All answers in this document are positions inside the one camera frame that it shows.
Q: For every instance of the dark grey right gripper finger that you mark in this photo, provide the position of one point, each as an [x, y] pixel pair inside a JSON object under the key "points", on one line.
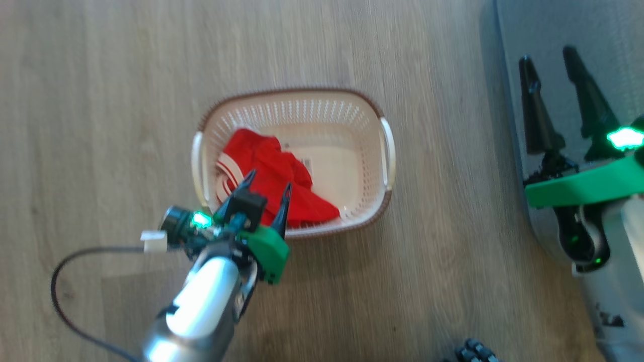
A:
{"points": [[539, 115], [593, 110]]}

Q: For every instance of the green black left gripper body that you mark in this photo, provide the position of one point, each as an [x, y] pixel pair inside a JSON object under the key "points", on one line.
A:
{"points": [[264, 251]]}

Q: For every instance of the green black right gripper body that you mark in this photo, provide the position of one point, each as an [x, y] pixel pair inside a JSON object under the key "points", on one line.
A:
{"points": [[593, 183]]}

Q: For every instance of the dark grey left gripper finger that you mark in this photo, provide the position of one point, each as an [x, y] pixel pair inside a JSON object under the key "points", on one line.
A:
{"points": [[236, 193], [283, 211]]}

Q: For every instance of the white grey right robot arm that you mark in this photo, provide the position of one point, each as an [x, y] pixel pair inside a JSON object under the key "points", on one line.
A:
{"points": [[619, 281]]}

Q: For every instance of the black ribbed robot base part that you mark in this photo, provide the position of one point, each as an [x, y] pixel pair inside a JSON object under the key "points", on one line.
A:
{"points": [[473, 352]]}

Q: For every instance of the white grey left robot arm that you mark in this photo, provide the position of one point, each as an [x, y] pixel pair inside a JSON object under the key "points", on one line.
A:
{"points": [[201, 301]]}

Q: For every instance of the red cloth with white stripes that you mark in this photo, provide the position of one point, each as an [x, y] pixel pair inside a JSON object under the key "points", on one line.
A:
{"points": [[271, 161]]}

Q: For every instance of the cream plastic laundry basket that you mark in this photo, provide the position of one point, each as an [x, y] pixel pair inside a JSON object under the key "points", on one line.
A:
{"points": [[327, 115]]}

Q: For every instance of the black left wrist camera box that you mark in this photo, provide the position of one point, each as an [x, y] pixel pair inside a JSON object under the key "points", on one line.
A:
{"points": [[249, 206]]}

